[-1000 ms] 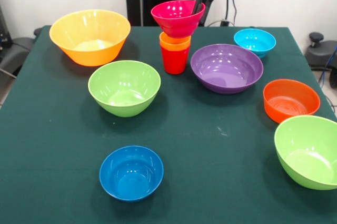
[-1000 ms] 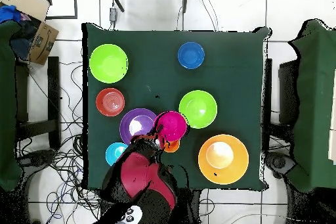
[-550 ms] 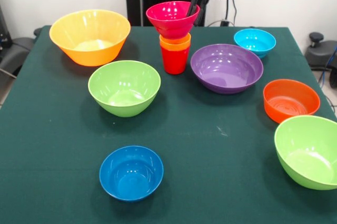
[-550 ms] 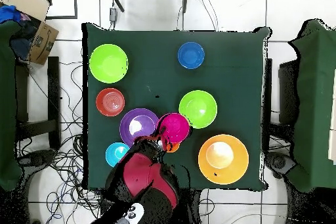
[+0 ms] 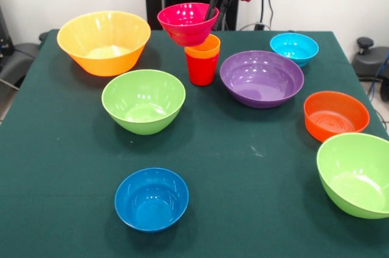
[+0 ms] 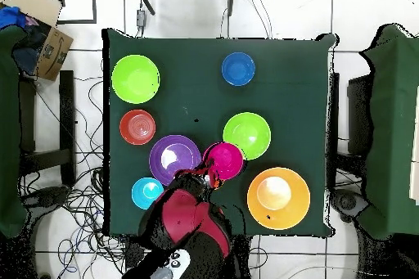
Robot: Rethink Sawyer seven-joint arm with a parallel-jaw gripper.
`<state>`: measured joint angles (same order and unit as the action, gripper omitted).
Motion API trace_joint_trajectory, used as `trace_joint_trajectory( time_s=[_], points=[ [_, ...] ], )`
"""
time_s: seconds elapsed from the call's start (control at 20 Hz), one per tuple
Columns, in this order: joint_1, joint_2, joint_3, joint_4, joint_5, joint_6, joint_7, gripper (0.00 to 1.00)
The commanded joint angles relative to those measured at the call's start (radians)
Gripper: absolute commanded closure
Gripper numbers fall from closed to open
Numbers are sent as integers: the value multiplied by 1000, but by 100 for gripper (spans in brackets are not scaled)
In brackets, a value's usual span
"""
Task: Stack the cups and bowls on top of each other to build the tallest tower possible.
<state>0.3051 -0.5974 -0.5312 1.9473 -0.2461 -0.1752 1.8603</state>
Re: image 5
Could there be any pink plastic bowl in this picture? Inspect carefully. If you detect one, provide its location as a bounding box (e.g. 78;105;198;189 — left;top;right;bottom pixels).
157;2;220;48

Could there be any orange plastic cup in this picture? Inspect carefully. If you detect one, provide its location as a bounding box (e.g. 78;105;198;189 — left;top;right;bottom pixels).
184;33;222;59

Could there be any red plastic cup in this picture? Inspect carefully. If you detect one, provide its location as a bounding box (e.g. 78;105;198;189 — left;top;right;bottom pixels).
185;53;220;87

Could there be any cyan plastic bowl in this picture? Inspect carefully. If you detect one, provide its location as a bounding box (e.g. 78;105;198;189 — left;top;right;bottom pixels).
269;32;320;69

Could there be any purple plastic bowl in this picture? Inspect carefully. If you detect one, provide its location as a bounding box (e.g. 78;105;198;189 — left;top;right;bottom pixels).
219;50;305;109

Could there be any large orange plastic bowl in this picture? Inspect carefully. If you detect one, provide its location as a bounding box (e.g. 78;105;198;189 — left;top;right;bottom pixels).
57;10;151;77

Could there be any green plastic bowl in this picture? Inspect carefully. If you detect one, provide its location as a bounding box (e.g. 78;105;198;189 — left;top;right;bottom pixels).
101;69;187;136
316;132;389;220

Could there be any red-orange plastic bowl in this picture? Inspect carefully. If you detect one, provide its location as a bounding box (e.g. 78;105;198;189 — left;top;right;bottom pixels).
303;90;371;143

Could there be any blue plastic bowl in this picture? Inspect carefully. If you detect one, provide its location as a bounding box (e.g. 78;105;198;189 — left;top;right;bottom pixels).
114;167;190;234

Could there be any dark green tablecloth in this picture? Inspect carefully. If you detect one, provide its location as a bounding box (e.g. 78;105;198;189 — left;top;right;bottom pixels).
0;29;389;258

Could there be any black pedestal foot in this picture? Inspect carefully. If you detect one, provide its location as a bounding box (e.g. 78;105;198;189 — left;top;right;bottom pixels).
0;32;49;89
352;36;389;103

